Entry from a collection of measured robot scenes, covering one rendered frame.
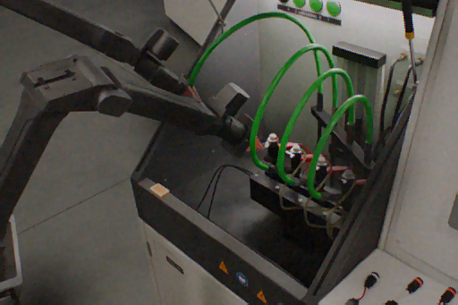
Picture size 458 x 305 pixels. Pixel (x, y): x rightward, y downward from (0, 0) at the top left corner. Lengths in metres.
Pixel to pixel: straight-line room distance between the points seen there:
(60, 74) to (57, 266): 2.01
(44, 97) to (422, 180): 0.77
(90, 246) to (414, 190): 1.95
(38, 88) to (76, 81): 0.06
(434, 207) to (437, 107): 0.21
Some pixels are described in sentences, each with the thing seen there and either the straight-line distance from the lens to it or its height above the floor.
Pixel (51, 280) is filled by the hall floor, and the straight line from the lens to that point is 2.71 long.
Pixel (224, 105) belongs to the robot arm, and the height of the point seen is 1.29.
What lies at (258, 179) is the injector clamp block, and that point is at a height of 0.98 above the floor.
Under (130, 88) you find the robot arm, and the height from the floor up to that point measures 1.48.
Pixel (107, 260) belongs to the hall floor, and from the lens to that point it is 2.70.
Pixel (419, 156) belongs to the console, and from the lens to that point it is 1.15.
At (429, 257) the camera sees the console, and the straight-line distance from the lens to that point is 1.22.
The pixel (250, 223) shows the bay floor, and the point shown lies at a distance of 1.54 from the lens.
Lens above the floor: 1.88
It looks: 33 degrees down
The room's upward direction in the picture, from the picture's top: 5 degrees counter-clockwise
